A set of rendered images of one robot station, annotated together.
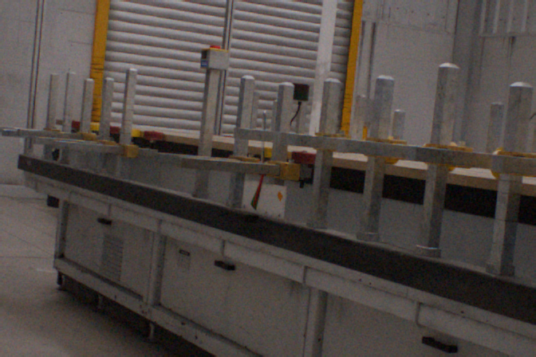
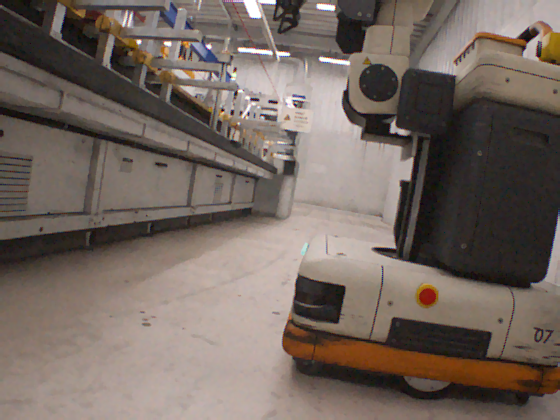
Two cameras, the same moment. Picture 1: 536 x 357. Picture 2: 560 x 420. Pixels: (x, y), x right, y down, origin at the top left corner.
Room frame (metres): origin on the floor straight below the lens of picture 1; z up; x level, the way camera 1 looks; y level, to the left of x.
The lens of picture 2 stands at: (5.12, 2.03, 0.40)
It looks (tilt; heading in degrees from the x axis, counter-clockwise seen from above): 3 degrees down; 216
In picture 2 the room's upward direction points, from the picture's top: 10 degrees clockwise
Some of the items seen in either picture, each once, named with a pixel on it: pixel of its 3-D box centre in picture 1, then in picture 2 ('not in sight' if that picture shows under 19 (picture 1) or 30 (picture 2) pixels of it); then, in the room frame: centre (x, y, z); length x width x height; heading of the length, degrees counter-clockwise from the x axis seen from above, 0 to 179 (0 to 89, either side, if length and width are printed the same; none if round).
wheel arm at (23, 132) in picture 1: (66, 136); (139, 33); (4.53, 0.90, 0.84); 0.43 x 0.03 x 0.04; 120
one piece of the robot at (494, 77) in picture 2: not in sight; (467, 159); (4.00, 1.83, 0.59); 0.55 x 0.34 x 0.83; 30
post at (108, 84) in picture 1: (104, 133); (145, 45); (4.39, 0.72, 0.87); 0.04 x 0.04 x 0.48; 30
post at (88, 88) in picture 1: (84, 131); (111, 19); (4.61, 0.84, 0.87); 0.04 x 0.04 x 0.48; 30
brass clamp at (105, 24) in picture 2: (85, 138); (113, 30); (4.59, 0.83, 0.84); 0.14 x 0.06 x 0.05; 30
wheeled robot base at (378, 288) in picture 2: not in sight; (409, 298); (4.04, 1.75, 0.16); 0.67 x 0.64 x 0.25; 120
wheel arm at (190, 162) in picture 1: (246, 168); (252, 127); (2.99, 0.06, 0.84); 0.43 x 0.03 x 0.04; 120
